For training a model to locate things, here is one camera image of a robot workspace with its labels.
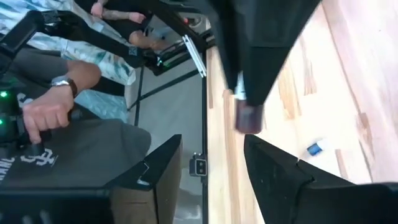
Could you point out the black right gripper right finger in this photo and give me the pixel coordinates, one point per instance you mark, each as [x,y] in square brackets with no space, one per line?
[304,199]

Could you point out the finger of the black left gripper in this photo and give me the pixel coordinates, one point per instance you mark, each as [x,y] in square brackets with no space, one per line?
[230,62]
[264,74]

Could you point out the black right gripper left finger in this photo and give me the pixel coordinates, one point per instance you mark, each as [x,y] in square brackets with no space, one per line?
[124,202]

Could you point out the small blue food colouring bottle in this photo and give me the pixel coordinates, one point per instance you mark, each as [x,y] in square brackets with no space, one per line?
[314,149]

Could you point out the person's forearm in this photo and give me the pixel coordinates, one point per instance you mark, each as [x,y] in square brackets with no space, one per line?
[84,73]

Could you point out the person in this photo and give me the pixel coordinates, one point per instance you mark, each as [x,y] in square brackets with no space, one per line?
[118,14]
[77,155]

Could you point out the white teal patterned cloth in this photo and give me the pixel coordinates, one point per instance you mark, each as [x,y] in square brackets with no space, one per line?
[115,67]

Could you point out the person's hand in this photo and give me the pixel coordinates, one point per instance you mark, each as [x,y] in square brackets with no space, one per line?
[46,115]

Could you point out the silver wristwatch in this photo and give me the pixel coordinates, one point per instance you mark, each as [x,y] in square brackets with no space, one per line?
[63,81]

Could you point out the silver aluminium bracket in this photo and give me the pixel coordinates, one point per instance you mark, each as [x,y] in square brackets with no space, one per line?
[194,56]

